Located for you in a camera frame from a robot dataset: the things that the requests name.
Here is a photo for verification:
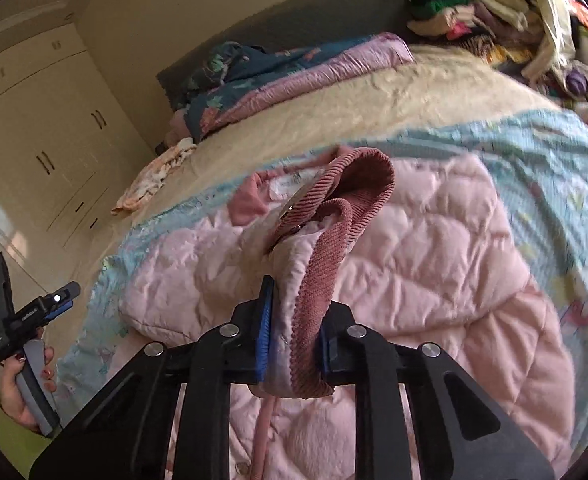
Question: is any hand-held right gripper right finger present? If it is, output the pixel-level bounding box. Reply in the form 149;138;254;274
315;301;555;480

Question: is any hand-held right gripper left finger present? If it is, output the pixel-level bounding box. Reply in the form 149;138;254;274
28;275;277;480

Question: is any pink quilted jacket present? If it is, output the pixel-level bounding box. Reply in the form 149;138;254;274
121;146;582;480

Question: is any pile of mixed clothes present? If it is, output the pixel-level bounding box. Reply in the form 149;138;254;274
406;0;575;86

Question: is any white bag with clothes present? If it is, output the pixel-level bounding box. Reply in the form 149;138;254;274
549;62;588;131

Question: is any person's left hand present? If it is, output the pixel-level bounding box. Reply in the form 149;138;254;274
0;346;58;433

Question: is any green fuzzy cloth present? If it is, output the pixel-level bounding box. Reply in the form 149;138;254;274
0;390;54;478

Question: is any peach patterned cloth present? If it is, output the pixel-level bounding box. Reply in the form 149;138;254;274
111;139;197;216

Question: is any white built-in wardrobe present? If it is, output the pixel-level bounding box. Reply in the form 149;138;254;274
0;5;157;376

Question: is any pink pillow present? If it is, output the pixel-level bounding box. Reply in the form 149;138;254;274
166;110;195;148

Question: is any dark floral duvet pink lining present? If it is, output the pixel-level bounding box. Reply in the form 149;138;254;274
171;32;415;143

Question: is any bed with beige sheet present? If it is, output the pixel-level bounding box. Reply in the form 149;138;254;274
54;0;588;466

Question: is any blue cartoon printed blanket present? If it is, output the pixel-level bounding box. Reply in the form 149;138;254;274
56;109;588;466

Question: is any grey padded headboard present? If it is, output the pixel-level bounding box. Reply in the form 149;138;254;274
156;0;415;111

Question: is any cream curtain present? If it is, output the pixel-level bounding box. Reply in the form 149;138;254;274
534;0;582;68

